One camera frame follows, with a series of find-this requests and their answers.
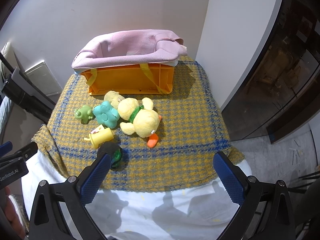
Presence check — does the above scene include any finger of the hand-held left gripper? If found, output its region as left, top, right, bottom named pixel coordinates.
left=0, top=141, right=13, bottom=155
left=0, top=142, right=38, bottom=165

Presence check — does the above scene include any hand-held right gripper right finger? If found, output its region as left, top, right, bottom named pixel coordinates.
left=212, top=151, right=297, bottom=240

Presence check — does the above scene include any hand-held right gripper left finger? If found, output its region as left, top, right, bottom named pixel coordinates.
left=29, top=141, right=120, bottom=240

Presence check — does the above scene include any teal plush flower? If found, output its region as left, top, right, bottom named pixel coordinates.
left=92, top=101, right=120, bottom=129

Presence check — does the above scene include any green frog toy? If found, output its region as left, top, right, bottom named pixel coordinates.
left=74, top=105, right=95, bottom=124

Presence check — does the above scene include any yellow plush duck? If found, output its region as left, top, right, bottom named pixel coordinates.
left=117, top=97, right=162, bottom=148

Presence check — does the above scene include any orange plastic crate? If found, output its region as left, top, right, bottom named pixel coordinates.
left=80, top=63, right=174, bottom=96

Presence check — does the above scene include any person's left hand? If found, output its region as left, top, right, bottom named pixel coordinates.
left=0, top=186, right=25, bottom=239

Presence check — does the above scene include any dark green toy ball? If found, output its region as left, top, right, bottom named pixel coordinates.
left=110, top=146, right=123, bottom=168

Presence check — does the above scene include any light striped cloth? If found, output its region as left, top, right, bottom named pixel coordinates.
left=0, top=95, right=16, bottom=137

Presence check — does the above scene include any yellow toy cup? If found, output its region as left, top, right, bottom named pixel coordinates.
left=85, top=124, right=113, bottom=149

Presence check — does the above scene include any white sheet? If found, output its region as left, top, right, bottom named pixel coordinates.
left=21, top=152, right=253, bottom=240

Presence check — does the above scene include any yellow blue checked blanket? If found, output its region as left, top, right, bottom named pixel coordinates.
left=32, top=55, right=245, bottom=193

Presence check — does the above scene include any small pale yellow plush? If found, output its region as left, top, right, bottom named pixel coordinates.
left=104, top=91, right=125, bottom=110

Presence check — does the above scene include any beige leather cushion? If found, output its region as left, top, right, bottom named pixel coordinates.
left=0, top=42, right=18, bottom=80

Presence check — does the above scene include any black grey metal frame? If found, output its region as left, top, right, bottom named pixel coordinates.
left=0, top=55, right=57, bottom=123

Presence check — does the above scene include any white wall panel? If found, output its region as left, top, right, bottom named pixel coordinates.
left=24, top=60, right=63, bottom=96

